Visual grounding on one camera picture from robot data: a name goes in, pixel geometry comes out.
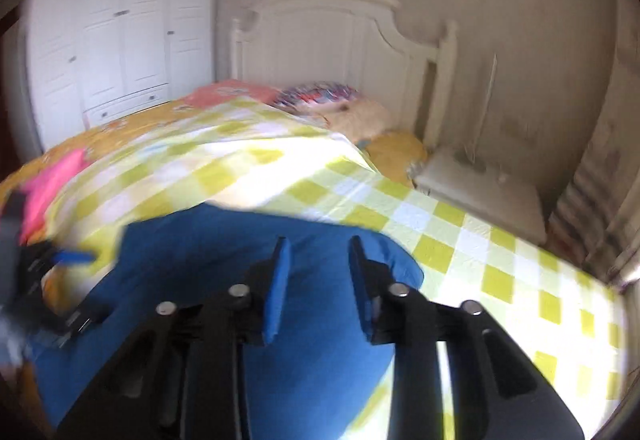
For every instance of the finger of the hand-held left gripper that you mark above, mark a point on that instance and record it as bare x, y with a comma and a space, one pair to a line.
70, 317
72, 257

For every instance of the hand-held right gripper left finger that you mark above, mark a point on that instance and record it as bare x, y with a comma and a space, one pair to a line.
277, 290

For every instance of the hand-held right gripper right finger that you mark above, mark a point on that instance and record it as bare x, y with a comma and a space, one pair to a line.
364, 300

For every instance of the blue padded jacket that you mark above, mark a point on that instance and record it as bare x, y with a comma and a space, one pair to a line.
200, 245

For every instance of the pink cloth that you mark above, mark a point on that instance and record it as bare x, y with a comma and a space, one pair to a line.
55, 180

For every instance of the yellow white checkered blanket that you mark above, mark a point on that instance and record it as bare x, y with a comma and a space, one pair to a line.
450, 245

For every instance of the orange yellow printed bed sheet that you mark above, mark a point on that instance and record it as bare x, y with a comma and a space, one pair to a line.
395, 152

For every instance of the white nightstand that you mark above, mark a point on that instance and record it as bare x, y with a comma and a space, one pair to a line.
480, 190

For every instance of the beige plush pillow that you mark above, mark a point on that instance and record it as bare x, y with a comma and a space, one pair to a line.
360, 117

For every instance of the colourful patterned pillow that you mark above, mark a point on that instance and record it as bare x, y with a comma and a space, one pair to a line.
320, 95

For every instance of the pink printed pillow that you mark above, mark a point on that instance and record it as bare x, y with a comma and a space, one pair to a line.
225, 92

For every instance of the white wardrobe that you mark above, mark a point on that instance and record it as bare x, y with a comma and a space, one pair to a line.
125, 45

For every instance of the thin white rod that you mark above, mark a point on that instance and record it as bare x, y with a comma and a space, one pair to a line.
484, 110

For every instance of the beige curtain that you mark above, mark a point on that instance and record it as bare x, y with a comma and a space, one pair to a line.
590, 200

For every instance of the white wooden headboard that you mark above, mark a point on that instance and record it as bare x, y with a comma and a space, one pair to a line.
325, 45

